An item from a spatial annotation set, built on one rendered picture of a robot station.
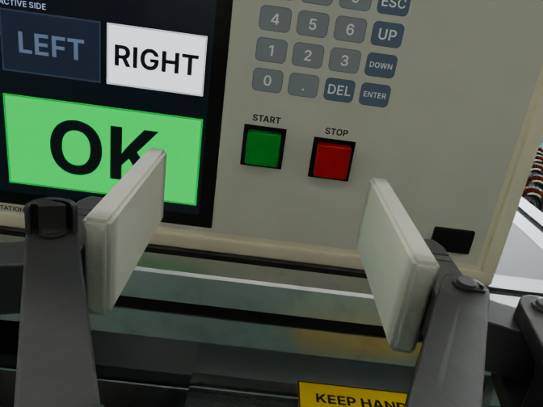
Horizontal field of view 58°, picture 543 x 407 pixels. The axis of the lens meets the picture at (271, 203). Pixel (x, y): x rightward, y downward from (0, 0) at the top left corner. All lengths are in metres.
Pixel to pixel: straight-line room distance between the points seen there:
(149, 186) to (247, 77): 0.11
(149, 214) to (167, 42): 0.11
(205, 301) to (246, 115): 0.10
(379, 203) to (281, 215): 0.11
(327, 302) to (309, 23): 0.15
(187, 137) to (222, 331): 0.11
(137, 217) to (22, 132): 0.15
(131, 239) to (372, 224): 0.09
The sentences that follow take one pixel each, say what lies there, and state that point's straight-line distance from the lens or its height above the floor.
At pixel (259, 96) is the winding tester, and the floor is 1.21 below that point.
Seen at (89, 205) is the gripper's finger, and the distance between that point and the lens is 0.16.
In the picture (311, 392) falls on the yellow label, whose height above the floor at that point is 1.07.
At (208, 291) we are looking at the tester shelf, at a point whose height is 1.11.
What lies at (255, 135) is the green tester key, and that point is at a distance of 0.26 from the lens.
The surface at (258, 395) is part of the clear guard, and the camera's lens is 0.28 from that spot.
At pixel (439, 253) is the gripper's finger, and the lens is 0.16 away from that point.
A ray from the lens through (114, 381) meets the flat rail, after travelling 0.32.
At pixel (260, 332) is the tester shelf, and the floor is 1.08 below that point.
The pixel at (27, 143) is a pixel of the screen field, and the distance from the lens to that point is 0.30.
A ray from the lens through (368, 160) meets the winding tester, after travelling 0.27.
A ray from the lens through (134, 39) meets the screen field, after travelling 0.27.
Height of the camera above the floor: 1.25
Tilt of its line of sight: 22 degrees down
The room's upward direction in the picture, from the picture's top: 8 degrees clockwise
